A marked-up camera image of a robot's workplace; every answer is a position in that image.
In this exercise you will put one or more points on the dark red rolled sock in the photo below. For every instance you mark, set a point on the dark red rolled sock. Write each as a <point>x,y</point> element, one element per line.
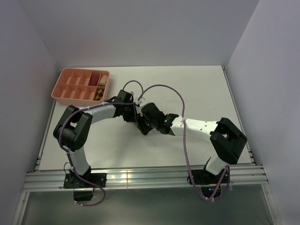
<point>94,79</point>

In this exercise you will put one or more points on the pink compartment tray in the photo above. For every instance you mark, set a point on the pink compartment tray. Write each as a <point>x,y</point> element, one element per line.
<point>72,87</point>

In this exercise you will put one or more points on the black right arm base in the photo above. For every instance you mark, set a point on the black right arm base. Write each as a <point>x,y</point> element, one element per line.
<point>210,181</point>

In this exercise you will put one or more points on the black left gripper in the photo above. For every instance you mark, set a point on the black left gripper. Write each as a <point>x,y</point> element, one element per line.
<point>131,119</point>

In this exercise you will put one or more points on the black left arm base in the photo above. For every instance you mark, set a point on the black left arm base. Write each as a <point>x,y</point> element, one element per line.
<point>84,187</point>

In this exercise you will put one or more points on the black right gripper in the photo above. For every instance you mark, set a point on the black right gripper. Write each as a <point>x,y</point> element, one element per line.
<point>142,126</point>

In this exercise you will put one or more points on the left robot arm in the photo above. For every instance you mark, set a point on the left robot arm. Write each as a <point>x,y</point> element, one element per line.
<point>74,125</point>

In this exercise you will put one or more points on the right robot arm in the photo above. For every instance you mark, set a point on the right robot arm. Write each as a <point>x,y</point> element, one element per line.
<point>227,140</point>

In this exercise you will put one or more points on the tan rolled sock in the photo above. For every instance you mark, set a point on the tan rolled sock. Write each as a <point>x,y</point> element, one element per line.
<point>103,81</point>

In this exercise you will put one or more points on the front aluminium rail frame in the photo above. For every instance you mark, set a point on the front aluminium rail frame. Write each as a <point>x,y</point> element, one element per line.
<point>160,177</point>

